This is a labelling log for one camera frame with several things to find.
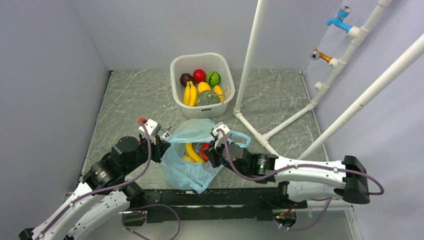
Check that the orange brass tap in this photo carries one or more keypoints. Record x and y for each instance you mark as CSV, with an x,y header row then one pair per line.
x,y
316,55

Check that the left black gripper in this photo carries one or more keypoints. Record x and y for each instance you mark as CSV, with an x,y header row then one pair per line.
x,y
159,149

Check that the dark brown fake fruit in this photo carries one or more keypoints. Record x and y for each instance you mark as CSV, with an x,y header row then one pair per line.
x,y
185,78

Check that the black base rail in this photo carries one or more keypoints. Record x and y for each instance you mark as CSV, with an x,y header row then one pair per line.
x,y
161,205

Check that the small yellow fake fruit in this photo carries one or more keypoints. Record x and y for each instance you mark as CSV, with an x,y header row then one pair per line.
x,y
219,92

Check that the green fake watermelon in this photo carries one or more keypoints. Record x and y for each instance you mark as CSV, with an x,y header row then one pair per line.
x,y
213,78

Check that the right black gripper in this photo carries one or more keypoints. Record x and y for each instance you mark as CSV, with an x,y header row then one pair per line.
x,y
213,154

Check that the red fake pomegranate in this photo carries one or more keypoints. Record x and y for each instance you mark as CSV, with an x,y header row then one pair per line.
x,y
204,152

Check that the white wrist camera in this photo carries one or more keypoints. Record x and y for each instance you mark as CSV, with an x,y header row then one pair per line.
x,y
221,134
149,129

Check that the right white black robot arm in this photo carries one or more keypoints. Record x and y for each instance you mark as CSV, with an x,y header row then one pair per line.
x,y
301,179

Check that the diagonal white pipe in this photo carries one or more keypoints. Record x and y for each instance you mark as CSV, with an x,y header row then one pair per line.
x,y
401,64

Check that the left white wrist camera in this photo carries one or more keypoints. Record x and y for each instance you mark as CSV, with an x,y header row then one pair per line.
x,y
149,129

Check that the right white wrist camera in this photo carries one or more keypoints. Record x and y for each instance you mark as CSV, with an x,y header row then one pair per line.
x,y
221,134

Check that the yellow fake banana bunch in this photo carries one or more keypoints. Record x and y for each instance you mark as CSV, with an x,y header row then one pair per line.
x,y
190,94

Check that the red handled adjustable wrench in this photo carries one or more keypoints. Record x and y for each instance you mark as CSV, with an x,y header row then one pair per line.
x,y
166,132

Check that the light blue plastic bag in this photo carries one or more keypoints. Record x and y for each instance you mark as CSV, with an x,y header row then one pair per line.
x,y
185,175

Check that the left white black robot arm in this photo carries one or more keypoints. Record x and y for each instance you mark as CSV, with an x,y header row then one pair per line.
x,y
101,194

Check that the red fake apple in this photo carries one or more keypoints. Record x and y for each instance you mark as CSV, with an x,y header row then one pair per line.
x,y
199,75

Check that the grey green fake melon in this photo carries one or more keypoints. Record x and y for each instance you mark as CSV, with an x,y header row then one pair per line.
x,y
207,97

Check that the orange yellow fake mango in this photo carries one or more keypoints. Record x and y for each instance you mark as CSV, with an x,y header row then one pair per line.
x,y
203,86

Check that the white plastic basket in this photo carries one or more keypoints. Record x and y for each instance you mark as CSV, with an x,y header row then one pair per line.
x,y
208,62

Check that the blue plastic tap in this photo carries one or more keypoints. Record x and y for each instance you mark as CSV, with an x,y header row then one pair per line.
x,y
338,20

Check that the white pvc pipe frame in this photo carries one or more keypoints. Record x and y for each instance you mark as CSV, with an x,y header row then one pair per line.
x,y
283,88

